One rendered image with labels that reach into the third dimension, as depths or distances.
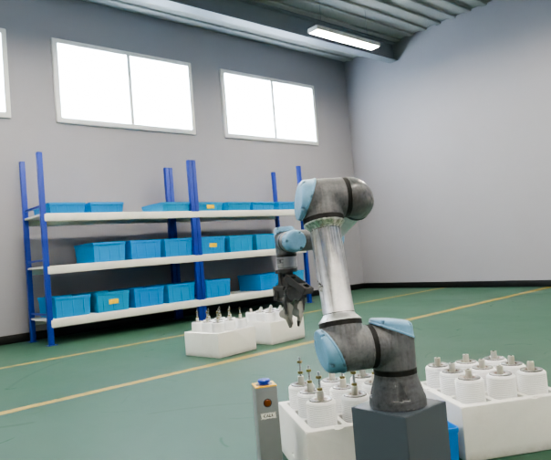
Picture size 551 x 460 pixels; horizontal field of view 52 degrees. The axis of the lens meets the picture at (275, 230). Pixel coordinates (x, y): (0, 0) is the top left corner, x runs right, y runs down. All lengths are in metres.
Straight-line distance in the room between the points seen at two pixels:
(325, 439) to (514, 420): 0.66
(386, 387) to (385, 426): 0.10
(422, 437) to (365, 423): 0.15
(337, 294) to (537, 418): 0.94
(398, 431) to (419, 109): 8.07
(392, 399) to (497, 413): 0.62
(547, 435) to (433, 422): 0.68
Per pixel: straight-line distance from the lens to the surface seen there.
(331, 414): 1.88
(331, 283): 1.52
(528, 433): 2.17
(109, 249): 6.40
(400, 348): 1.54
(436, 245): 9.08
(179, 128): 7.86
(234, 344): 4.35
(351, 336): 1.49
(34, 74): 7.25
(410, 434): 1.53
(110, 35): 7.82
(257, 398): 1.86
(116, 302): 6.39
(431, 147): 9.16
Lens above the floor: 0.73
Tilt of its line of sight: 2 degrees up
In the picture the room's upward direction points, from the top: 5 degrees counter-clockwise
